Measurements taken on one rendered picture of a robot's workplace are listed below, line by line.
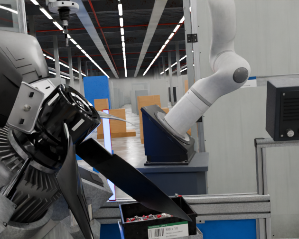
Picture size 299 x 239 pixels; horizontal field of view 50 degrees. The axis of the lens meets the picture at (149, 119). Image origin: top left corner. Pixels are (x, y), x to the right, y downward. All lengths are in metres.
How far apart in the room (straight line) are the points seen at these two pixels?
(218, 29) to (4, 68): 0.90
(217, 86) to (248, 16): 1.39
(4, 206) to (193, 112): 1.00
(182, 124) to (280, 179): 1.51
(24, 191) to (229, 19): 0.96
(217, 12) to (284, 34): 1.46
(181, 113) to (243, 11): 1.45
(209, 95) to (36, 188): 0.88
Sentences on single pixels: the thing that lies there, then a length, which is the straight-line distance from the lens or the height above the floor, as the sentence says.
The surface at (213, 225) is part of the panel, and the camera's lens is 1.22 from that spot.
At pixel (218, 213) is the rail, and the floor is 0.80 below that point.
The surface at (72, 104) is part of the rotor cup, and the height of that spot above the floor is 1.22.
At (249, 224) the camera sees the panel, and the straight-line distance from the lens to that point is 1.24.
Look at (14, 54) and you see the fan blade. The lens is 0.85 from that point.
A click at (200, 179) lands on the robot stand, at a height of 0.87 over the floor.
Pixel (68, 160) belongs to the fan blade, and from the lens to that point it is 0.44.
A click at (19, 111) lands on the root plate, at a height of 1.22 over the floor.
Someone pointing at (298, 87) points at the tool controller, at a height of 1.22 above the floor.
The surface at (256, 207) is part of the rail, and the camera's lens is 1.20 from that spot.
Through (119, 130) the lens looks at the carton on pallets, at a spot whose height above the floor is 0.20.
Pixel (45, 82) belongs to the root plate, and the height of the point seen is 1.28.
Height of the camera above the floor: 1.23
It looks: 4 degrees down
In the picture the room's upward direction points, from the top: 4 degrees counter-clockwise
